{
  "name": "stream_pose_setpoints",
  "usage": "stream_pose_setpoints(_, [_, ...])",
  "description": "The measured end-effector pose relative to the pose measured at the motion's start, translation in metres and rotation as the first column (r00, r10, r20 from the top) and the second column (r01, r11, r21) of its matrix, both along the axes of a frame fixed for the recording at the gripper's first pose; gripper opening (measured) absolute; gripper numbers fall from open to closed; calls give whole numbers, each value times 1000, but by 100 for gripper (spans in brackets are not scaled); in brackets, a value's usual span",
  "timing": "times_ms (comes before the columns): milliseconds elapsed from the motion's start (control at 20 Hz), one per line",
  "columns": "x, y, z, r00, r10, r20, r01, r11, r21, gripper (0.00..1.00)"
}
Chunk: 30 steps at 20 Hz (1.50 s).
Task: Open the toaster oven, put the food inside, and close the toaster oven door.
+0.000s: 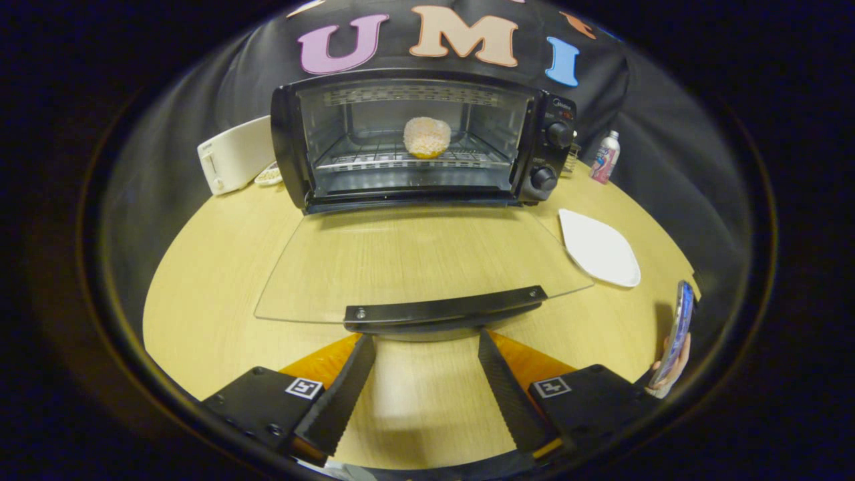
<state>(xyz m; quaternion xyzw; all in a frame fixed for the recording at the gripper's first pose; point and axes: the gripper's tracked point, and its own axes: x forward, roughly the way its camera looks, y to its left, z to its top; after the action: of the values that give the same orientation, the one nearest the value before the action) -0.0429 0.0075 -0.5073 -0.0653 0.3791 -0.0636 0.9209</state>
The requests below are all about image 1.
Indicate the pink and white bottle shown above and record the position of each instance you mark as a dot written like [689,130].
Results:
[606,159]

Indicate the sugared bread roll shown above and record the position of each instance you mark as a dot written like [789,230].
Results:
[427,137]

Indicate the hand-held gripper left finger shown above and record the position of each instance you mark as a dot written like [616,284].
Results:
[344,401]

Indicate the black toaster oven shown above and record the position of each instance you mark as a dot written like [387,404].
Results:
[427,308]

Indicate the small patterned dish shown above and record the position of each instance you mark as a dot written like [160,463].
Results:
[269,175]

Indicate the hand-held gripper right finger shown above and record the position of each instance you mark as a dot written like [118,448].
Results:
[511,397]

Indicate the smartphone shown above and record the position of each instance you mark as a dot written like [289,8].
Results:
[678,331]

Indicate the white pop-up toaster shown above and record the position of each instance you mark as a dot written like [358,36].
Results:
[234,153]

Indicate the white plate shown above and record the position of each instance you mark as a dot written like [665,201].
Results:
[599,248]

